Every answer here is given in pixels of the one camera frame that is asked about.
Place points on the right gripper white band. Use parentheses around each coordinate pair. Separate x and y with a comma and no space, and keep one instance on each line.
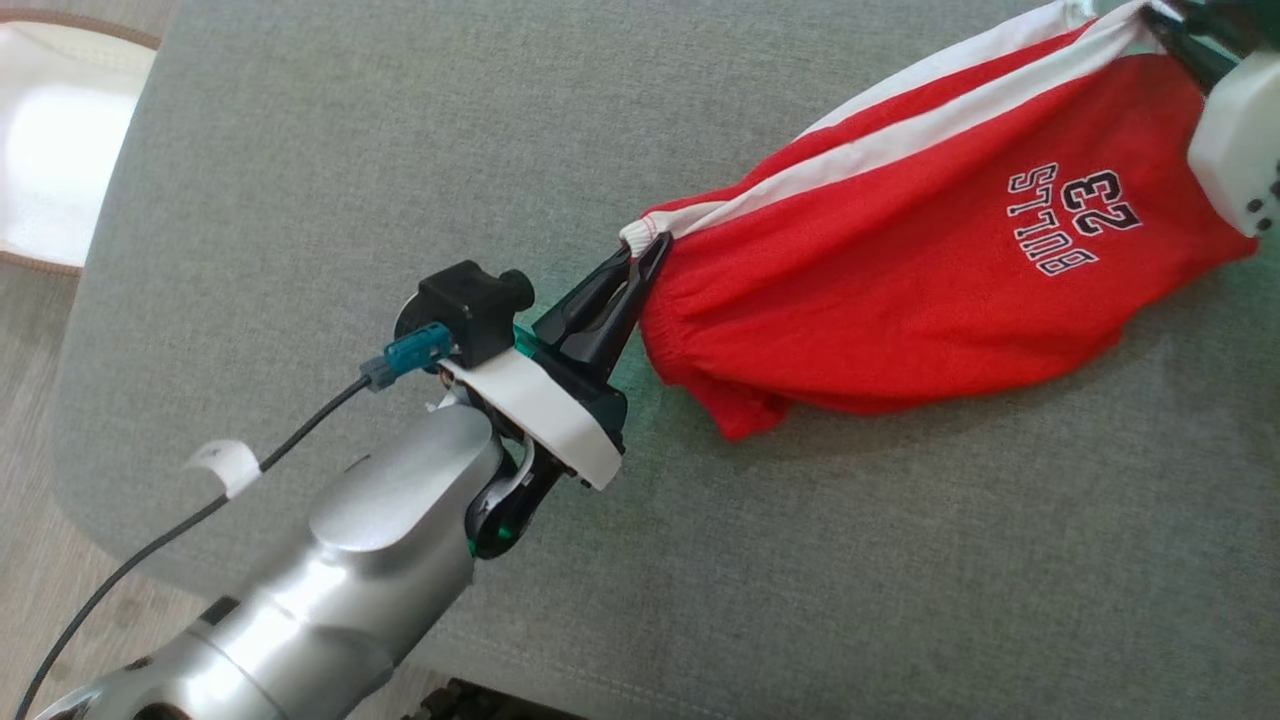
(1240,140)

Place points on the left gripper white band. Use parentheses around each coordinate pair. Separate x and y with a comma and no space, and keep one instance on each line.
(550,420)

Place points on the red shorts with white stripe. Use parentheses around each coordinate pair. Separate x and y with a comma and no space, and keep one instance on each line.
(900,270)

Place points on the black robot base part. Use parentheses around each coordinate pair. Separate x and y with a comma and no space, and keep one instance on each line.
(490,702)

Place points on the grey fabric sofa seat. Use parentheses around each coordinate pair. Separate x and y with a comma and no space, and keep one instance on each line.
(800,560)

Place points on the white round rug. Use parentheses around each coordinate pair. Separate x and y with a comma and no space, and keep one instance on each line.
(60,140)

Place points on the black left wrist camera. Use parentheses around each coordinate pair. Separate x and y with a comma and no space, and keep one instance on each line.
(470,305)

